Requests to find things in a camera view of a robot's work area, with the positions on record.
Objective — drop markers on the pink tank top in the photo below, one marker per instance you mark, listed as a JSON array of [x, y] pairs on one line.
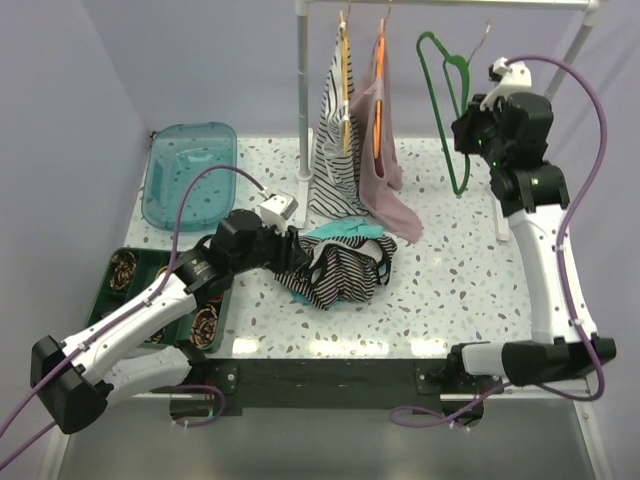
[[380, 179]]

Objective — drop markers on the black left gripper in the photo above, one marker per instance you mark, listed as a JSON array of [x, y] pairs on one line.
[[290, 255]]

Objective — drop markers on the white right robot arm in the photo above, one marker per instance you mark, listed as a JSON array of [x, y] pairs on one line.
[[564, 343]]

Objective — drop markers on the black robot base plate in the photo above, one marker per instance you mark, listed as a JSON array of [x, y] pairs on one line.
[[376, 384]]

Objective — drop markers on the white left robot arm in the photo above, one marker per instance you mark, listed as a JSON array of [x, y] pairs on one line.
[[78, 378]]

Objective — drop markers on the teal transparent plastic bin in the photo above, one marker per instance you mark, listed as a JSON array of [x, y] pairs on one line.
[[177, 154]]

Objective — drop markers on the orange hanger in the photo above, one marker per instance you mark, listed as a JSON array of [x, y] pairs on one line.
[[377, 128]]

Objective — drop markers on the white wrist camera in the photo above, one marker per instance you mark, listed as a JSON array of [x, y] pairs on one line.
[[276, 210], [508, 79]]

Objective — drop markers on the teal tank top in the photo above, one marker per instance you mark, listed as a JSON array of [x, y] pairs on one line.
[[350, 230]]

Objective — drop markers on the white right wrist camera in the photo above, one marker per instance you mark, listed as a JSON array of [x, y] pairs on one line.
[[508, 79]]

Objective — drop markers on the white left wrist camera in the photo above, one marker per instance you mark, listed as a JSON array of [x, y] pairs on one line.
[[276, 210]]

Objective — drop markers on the yellow hanger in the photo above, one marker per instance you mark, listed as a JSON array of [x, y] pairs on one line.
[[344, 66]]

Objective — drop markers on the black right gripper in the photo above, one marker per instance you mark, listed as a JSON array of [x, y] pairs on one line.
[[465, 124]]

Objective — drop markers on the white clothes rack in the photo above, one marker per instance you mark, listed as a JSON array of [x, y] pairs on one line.
[[525, 117]]

